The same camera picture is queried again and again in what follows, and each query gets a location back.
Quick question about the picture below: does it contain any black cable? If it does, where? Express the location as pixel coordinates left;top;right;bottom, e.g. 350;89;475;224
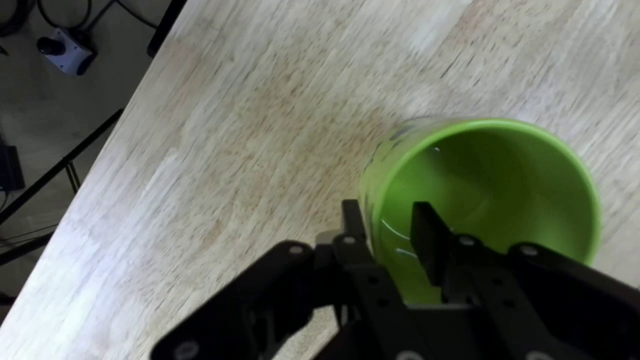
0;0;34;38
36;0;160;32

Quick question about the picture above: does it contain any green cup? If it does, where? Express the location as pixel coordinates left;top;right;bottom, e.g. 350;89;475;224
358;117;602;306

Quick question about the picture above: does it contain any grey box with black knob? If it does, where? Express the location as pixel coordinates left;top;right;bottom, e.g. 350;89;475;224
36;27;97;77

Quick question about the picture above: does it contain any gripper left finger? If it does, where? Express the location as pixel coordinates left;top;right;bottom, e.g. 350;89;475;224
150;199;416;360

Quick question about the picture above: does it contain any black table leg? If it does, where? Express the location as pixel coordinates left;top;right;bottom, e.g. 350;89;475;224
146;0;189;59

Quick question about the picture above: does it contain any black stand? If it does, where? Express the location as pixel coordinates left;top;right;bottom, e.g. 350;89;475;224
0;107;125;266

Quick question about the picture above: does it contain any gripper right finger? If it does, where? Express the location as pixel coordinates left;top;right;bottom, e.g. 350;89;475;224
410;201;640;360

